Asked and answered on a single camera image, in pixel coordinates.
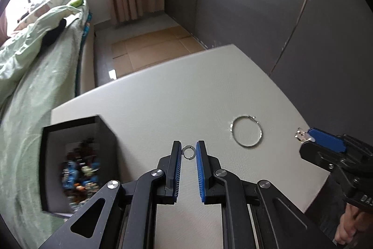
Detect small silver ring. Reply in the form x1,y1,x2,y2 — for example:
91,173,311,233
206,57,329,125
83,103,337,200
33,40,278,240
182,145,196,160

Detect brown cardboard sheet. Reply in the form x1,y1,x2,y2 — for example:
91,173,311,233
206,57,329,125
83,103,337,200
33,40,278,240
111,26,206,79

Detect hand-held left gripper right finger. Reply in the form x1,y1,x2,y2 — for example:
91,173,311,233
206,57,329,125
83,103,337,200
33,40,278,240
196,140,338,249

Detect light green quilt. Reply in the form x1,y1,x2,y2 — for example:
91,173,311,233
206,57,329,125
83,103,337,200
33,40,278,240
0,5,80,83

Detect black jewelry box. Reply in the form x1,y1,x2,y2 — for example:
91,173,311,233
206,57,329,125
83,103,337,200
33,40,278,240
41,115,118,219

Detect bed with green sheet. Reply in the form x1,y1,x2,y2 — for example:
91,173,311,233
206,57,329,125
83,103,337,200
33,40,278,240
0,1,100,241

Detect large silver bangle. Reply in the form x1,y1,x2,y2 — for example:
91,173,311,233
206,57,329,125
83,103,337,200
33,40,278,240
229,115,263,147

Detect person's right leg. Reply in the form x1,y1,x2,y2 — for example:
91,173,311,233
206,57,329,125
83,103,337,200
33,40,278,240
303,173,350,241

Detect black cloth item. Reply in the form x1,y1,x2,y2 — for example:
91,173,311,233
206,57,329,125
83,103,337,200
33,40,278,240
41,18,67,48

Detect pile of beaded jewelry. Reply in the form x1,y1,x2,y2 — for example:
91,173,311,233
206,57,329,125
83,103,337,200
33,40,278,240
60,138,102,206

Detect small silver clip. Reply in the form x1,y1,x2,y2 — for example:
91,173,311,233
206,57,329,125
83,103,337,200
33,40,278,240
295,128,316,145

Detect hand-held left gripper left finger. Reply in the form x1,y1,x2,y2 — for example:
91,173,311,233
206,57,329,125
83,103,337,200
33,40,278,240
38,140,183,249

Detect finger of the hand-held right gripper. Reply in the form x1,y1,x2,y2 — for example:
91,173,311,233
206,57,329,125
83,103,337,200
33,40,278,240
307,127,350,153
300,143,347,172

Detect person's right hand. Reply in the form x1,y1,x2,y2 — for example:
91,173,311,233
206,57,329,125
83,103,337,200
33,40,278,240
335,204,373,245

